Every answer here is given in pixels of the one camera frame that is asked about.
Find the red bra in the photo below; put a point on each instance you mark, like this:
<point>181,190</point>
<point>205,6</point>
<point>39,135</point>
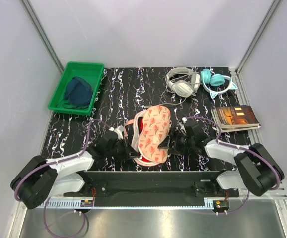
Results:
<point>145,143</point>

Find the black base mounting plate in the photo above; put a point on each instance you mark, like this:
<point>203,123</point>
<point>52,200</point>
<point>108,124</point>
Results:
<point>198,184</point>

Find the pink mesh laundry bag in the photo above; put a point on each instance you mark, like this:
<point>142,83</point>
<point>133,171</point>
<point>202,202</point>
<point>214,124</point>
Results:
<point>158,121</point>

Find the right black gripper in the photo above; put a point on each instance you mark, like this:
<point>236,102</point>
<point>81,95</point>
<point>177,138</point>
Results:
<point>175,134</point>

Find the teal cat-ear headphones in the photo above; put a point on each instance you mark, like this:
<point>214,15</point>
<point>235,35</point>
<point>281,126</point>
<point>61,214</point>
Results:
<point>216,80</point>

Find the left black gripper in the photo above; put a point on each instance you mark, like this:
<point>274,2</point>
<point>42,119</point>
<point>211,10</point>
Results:
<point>129,152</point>

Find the green plastic bin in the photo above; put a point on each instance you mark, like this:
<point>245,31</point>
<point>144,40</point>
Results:
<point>90,72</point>

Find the dark hardcover book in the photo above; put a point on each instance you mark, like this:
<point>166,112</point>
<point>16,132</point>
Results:
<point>235,118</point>

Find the white over-ear headphones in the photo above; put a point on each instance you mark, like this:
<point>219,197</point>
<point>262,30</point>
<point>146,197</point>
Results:
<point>182,81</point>

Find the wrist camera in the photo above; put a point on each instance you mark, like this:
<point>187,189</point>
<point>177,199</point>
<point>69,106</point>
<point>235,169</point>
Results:
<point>118,130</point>
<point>182,125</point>

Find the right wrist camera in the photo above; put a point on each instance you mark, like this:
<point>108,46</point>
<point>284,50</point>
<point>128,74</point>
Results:
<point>182,125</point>

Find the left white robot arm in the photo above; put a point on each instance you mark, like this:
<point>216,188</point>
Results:
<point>42,178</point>

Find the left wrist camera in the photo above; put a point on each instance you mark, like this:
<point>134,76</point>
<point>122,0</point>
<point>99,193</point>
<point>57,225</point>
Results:
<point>118,130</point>

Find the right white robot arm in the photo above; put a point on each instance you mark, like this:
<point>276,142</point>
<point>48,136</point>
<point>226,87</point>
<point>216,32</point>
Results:
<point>257,171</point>

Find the navy blue bra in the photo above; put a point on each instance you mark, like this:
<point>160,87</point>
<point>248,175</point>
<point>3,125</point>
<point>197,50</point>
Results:
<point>78,94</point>

